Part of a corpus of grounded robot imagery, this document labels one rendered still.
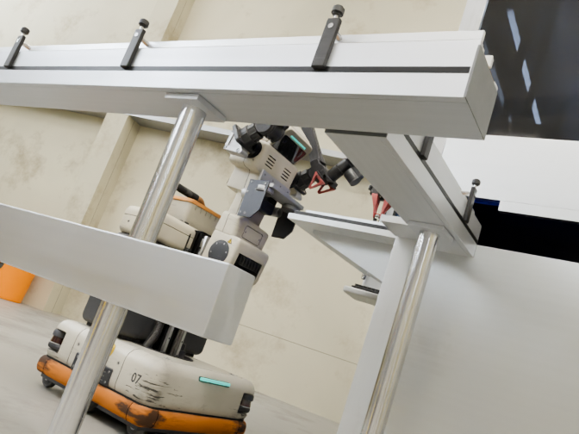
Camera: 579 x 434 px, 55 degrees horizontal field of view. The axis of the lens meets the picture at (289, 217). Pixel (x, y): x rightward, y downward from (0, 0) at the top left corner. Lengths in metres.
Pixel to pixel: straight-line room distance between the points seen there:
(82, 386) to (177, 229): 1.39
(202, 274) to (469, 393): 0.84
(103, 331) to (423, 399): 0.85
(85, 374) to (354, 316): 4.38
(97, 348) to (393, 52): 0.70
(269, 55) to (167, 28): 6.20
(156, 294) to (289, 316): 4.53
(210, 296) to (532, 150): 1.07
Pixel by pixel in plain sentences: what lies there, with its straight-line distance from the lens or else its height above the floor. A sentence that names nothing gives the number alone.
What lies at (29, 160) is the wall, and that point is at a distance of 7.71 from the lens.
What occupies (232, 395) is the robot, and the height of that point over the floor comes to 0.21.
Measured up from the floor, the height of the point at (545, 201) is 1.03.
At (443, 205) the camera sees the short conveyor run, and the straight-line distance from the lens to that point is 1.29.
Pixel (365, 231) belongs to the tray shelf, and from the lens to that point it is 1.72.
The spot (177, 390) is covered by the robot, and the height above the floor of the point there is 0.19.
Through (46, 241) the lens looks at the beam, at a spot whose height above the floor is 0.50.
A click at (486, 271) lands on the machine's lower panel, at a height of 0.81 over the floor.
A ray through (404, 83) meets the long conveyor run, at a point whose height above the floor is 0.86.
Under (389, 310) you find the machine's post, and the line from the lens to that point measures 1.61.
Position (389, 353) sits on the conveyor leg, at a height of 0.52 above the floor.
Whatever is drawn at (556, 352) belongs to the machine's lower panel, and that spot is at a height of 0.65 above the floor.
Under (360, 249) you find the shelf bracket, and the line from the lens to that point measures 1.80.
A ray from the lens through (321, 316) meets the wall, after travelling 5.36.
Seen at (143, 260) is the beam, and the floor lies 0.52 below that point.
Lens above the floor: 0.45
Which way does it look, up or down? 13 degrees up
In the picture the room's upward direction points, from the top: 19 degrees clockwise
